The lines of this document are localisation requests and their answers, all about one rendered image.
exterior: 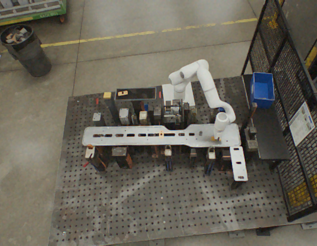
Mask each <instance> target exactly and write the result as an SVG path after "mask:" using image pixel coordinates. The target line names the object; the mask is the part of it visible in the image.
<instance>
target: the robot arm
mask: <svg viewBox="0 0 317 246"><path fill-rule="evenodd" d="M208 70H209V64H208V62H207V61H206V60H198V61H196V62H193V63H191V64H189V65H187V66H184V67H182V68H181V69H180V70H178V71H176V72H173V73H171V74H170V75H169V83H170V84H171V85H174V92H173V93H172V95H171V101H172V100H174V99H180V102H181V99H183V102H188V99H189V97H188V95H187V93H186V86H187V85H188V83H189V82H190V81H191V79H192V77H194V76H197V78H198V79H199V81H200V84H201V86H202V89H203V92H204V94H205V97H206V99H207V102H208V105H209V107H210V108H217V107H222V108H224V109H225V111H226V113H224V112H220V113H218V114H217V116H216V120H215V124H214V138H215V140H217V141H219V139H221V137H222V132H223V131H224V130H225V127H226V125H228V124H229V123H231V122H233V121H234V120H235V114H234V111H233V109H232V107H231V106H230V105H229V104H227V103H226V102H223V101H221V100H220V99H219V96H218V93H217V90H216V88H215V85H214V82H213V79H212V76H211V74H210V72H209V71H208Z"/></svg>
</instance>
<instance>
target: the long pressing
mask: <svg viewBox="0 0 317 246"><path fill-rule="evenodd" d="M125 130H126V131H125ZM160 130H163V131H164V133H175V136H164V138H163V139H159V136H158V137H148V134H159V131H160ZM199 131H203V135H202V136H200V135H199ZM179 133H184V134H185V135H184V136H178V134H179ZM189 133H194V136H189ZM94 134H103V135H105V134H112V137H104V136H103V137H93V135H94ZM116 134H123V135H124V136H123V137H115V136H116ZM127 134H135V136H134V137H127ZM138 134H146V136H145V137H138ZM211 137H214V123H207V124H190V125H189V126H188V127H187V128H186V129H185V130H168V129H167V128H165V127H164V126H162V125H156V126H100V127H87V128H85V130H84V135H83V139H82V144H83V145H84V146H87V145H88V144H92V145H93V146H100V145H166V144H170V145H187V146H190V147H210V145H214V147H231V146H240V145H241V139H240V134H239V129H238V125H237V124H235V123H229V124H228V125H226V128H225V130H224V131H223V132H222V137H221V139H222V140H221V141H212V140H211ZM186 139H187V140H186Z"/></svg>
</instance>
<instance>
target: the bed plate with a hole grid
mask: <svg viewBox="0 0 317 246"><path fill-rule="evenodd" d="M213 82H214V85H215V88H216V90H217V93H218V96H219V99H220V100H221V101H223V102H225V103H230V105H231V107H232V109H233V111H234V114H235V120H234V121H233V122H231V123H235V124H237V125H238V129H239V130H241V127H242V124H243V122H244V120H245V118H246V116H247V114H248V111H249V107H248V102H247V97H246V93H245V88H244V84H243V79H242V76H234V77H228V78H218V79H213ZM190 83H191V88H192V93H193V98H194V103H195V107H194V108H196V109H197V122H196V124H207V123H209V122H210V121H209V118H210V114H211V112H213V108H210V107H209V105H208V102H207V99H206V97H205V94H204V92H203V89H202V86H201V84H200V81H194V82H190ZM104 94H105V93H96V94H88V95H80V96H72V97H68V101H67V109H66V117H65V122H64V124H65V125H64V130H63V139H62V146H61V153H60V160H59V167H58V175H57V181H56V188H55V197H54V203H53V209H52V216H51V224H50V231H49V237H48V245H47V246H107V245H116V244H125V243H134V242H142V241H151V240H160V239H168V238H177V237H185V236H194V235H203V234H211V233H220V232H229V231H237V230H246V229H255V228H263V227H272V226H284V225H293V224H301V223H310V222H317V212H315V213H313V214H310V215H308V216H305V217H303V218H300V219H297V220H295V221H292V222H287V218H286V217H288V216H289V215H288V211H287V207H286V204H285V200H284V196H283V192H282V188H281V184H280V180H279V176H278V172H277V168H275V172H270V168H269V164H273V163H274V162H275V161H261V160H260V157H259V153H258V150H257V151H256V152H255V154H254V155H253V157H252V158H251V159H250V161H249V163H248V165H246V171H247V176H248V180H247V181H244V182H243V183H241V184H240V186H239V187H238V188H237V192H238V194H230V187H229V182H233V181H234V175H233V174H228V172H227V169H226V172H224V173H220V172H218V168H217V166H216V165H217V164H216V163H217V162H218V161H219V160H220V155H221V153H222V151H223V150H224V147H217V150H216V151H215V161H214V165H212V171H211V174H207V175H203V172H204V167H203V166H204V165H203V164H205V160H206V158H207V157H206V155H203V154H202V148H201V151H196V161H195V168H196V170H194V169H192V170H191V169H190V168H189V166H188V161H190V152H191V151H190V147H189V146H187V145H185V147H184V150H185V154H184V155H179V145H176V155H175V156H172V161H173V162H172V163H173V165H174V166H173V167H174V171H173V172H168V171H166V167H165V154H161V145H159V152H158V158H152V148H151V145H148V155H147V156H137V155H136V154H135V155H130V157H131V159H132V161H136V170H117V165H118V164H117V163H116V161H115V159H114V158H113V157H112V155H107V148H106V147H105V148H104V154H103V158H104V160H105V161H106V162H108V163H107V164H108V167H107V168H106V174H105V173H100V174H99V173H98V174H96V172H97V171H96V170H95V168H94V166H93V165H92V164H91V163H89V164H88V165H87V166H86V167H84V164H86V163H87V162H88V161H87V159H86V158H85V154H86V149H87V146H84V145H83V144H82V139H83V135H84V130H85V128H87V127H96V125H95V123H94V122H93V116H94V113H96V111H97V105H96V99H97V98H98V103H99V104H98V111H99V113H101V114H102V116H103V118H104V120H105V124H106V125H107V126H123V125H122V124H114V123H115V121H114V119H113V117H112V114H111V112H110V110H109V108H108V106H107V105H106V103H105V101H104ZM136 152H137V148H136Z"/></svg>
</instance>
